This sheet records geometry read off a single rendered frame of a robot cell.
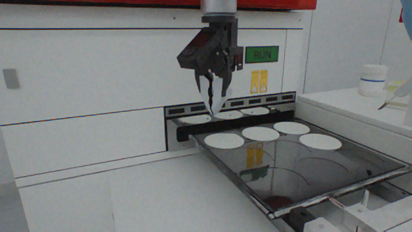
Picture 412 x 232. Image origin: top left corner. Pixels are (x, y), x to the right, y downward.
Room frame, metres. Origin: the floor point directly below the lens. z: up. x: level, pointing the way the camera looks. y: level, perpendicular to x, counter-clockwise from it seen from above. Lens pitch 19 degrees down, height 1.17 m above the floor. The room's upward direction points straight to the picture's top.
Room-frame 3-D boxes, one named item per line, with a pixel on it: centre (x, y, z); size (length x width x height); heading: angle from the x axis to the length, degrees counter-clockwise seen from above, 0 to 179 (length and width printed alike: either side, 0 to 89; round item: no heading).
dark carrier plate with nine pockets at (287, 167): (0.58, -0.19, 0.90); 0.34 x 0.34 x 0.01; 24
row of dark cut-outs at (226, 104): (0.77, -0.09, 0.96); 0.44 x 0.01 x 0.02; 114
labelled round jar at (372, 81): (0.86, -0.54, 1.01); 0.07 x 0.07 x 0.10
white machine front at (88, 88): (0.71, 0.08, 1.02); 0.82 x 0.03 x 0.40; 114
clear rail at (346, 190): (0.42, -0.26, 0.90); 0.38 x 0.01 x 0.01; 114
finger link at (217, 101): (0.59, -0.04, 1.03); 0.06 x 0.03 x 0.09; 143
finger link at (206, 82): (0.61, -0.01, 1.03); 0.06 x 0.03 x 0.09; 143
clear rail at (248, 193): (0.50, -0.03, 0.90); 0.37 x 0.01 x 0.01; 24
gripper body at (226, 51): (0.60, -0.03, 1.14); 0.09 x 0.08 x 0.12; 143
